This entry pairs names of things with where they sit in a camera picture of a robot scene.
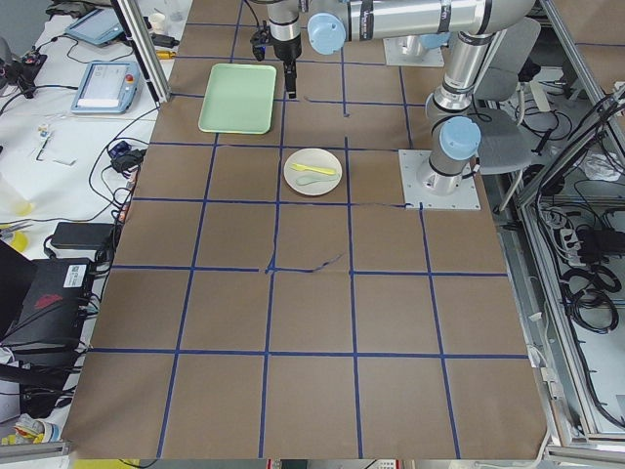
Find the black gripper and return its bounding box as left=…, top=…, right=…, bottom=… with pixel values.
left=271, top=37, right=302, bottom=99

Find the yellow plastic fork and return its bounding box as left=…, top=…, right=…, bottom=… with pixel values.
left=290, top=163, right=337, bottom=176

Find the white round plate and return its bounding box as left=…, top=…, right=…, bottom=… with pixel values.
left=282, top=149, right=343, bottom=196

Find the light green plastic spoon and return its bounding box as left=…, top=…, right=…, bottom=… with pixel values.
left=295, top=175, right=340, bottom=187

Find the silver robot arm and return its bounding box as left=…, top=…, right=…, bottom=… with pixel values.
left=250, top=0, right=533, bottom=113
left=419, top=31, right=492, bottom=196

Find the light green plastic tray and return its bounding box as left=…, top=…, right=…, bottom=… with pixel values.
left=198, top=64, right=276, bottom=135

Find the near teach pendant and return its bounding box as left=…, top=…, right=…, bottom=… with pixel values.
left=70, top=61, right=141, bottom=114

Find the teach pendant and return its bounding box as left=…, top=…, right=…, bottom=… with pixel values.
left=64, top=8, right=124, bottom=47
left=70, top=61, right=141, bottom=114

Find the far teach pendant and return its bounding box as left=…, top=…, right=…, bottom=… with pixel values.
left=64, top=8, right=124, bottom=47

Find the grey office chair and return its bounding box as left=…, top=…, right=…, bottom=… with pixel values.
left=474, top=17, right=541, bottom=175

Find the black power adapter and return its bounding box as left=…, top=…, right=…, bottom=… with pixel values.
left=50, top=222, right=113, bottom=250

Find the black computer case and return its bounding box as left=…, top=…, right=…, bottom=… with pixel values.
left=1, top=242, right=94, bottom=352

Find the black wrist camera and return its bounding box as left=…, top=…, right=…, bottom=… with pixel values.
left=250, top=29, right=271, bottom=62

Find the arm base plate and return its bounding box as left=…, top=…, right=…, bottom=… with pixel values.
left=398, top=149, right=480, bottom=211
left=384, top=35, right=446, bottom=67

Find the aluminium frame post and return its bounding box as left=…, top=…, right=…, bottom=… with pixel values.
left=111, top=0, right=171, bottom=104

